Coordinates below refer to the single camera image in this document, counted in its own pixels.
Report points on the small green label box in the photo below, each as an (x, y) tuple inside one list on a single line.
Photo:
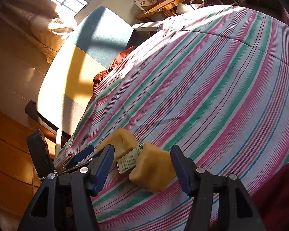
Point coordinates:
[(129, 161)]

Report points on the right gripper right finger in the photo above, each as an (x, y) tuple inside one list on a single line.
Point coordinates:
[(197, 183)]

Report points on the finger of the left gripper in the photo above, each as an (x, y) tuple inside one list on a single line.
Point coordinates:
[(73, 161)]

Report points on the white mattress headboard panel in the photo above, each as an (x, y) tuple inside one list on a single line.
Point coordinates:
[(89, 50)]

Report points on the yellow sponge block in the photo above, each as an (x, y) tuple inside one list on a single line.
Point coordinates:
[(122, 140), (154, 169)]

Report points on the rust red cloth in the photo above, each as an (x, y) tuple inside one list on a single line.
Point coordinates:
[(117, 60)]

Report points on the wooden wardrobe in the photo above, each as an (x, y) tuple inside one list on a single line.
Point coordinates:
[(18, 177)]

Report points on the beige curtain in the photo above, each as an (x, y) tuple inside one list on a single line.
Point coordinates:
[(44, 23)]

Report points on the wooden side table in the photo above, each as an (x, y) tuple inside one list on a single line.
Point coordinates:
[(165, 8)]

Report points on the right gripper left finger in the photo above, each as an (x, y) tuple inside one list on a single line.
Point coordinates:
[(87, 182)]

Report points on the striped bed sheet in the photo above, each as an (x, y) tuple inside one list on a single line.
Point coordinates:
[(215, 82)]

